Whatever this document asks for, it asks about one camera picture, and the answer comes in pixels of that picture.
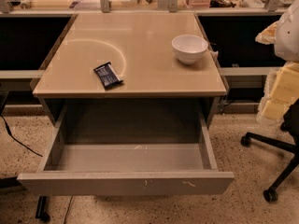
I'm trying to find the black caster leg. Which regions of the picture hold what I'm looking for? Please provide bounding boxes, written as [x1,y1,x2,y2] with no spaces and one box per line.
[36,196,50,222]

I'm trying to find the white ceramic bowl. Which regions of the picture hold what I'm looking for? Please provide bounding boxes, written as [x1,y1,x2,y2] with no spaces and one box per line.
[172,35,208,64]

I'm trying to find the beige top cabinet table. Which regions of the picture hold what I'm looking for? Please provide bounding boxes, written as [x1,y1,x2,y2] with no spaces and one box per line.
[29,12,230,126]

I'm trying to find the black floor cable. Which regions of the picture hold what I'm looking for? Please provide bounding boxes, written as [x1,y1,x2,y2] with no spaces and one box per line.
[0,115,44,158]

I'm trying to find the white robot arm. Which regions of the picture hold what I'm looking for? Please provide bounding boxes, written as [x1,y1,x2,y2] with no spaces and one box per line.
[255,0,299,120]

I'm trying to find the grey open top drawer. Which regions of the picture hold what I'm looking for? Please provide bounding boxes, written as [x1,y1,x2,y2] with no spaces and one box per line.
[18,105,234,196]

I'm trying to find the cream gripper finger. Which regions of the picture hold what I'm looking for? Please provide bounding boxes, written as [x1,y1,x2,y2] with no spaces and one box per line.
[255,21,278,45]
[257,63,299,121]

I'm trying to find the dark blue rxbar wrapper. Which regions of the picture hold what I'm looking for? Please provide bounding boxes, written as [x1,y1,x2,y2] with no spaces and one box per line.
[93,62,122,90]

